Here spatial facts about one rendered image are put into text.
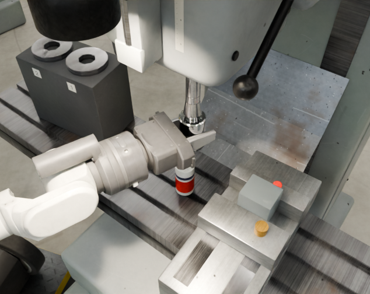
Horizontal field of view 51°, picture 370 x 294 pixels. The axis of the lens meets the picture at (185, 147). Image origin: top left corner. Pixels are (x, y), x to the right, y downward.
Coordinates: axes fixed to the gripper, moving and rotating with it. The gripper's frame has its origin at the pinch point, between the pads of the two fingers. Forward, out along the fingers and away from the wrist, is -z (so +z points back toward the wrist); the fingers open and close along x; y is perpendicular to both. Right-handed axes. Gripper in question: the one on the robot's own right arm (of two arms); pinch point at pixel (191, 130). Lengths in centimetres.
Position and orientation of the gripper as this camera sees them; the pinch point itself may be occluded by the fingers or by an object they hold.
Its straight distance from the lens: 68.6
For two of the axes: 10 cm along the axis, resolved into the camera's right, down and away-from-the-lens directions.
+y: 0.0, 6.7, 7.4
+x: -5.2, -6.4, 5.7
